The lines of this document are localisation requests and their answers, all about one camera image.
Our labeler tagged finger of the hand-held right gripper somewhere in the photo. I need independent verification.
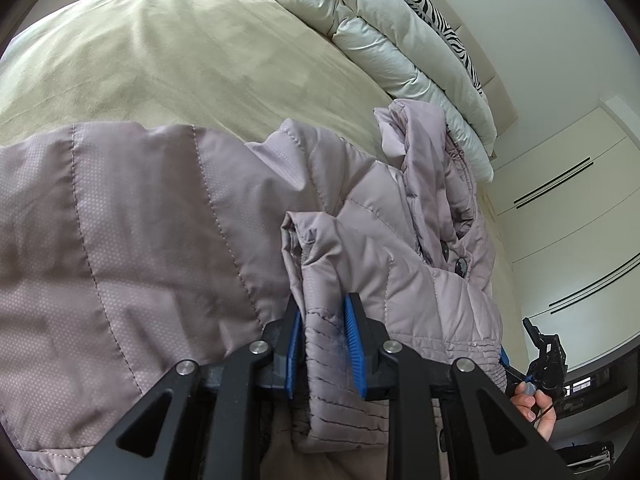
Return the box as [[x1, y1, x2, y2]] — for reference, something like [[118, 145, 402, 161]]
[[499, 347, 527, 385]]

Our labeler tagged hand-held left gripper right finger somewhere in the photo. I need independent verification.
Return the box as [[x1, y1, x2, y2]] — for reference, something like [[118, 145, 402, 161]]
[[342, 292, 577, 480]]

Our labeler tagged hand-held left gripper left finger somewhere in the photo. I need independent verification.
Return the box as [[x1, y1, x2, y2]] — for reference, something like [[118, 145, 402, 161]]
[[65, 295, 304, 480]]

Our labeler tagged lilac puffer jacket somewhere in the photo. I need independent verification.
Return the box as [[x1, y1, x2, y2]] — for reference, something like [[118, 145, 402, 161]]
[[0, 99, 508, 480]]

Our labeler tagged person's right hand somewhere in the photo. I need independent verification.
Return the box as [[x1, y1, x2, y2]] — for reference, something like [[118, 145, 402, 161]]
[[514, 381, 557, 442]]

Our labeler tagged dark bag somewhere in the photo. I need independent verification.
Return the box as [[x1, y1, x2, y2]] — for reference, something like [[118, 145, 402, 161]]
[[555, 440, 616, 477]]

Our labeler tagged white wardrobe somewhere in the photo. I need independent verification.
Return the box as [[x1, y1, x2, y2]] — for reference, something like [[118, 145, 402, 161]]
[[492, 95, 640, 376]]

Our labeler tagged beige padded headboard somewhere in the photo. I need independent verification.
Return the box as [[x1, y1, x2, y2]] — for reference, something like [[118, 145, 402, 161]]
[[400, 0, 519, 161]]

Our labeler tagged white folded duvet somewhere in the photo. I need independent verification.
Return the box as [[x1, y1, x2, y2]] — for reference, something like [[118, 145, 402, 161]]
[[267, 0, 498, 184]]

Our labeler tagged bed with beige sheet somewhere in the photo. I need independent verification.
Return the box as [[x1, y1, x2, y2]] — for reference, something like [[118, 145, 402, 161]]
[[0, 0, 518, 480]]

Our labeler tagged zebra print pillow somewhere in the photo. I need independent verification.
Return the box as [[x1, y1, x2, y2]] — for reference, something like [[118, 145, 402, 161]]
[[357, 0, 484, 96]]

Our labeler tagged dark wall shelf unit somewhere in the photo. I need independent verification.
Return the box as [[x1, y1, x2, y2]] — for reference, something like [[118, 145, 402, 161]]
[[550, 342, 640, 422]]

